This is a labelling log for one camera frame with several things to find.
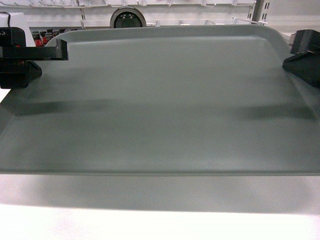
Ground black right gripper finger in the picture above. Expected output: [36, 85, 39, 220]
[282, 29, 320, 88]

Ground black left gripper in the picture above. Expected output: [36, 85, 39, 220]
[0, 27, 69, 89]

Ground grey rectangular serving tray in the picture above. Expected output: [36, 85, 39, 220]
[0, 24, 320, 176]

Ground red cap sauce bottles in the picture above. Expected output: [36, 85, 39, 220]
[31, 28, 78, 47]

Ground black barcode scanner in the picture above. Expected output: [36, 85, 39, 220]
[109, 6, 147, 29]

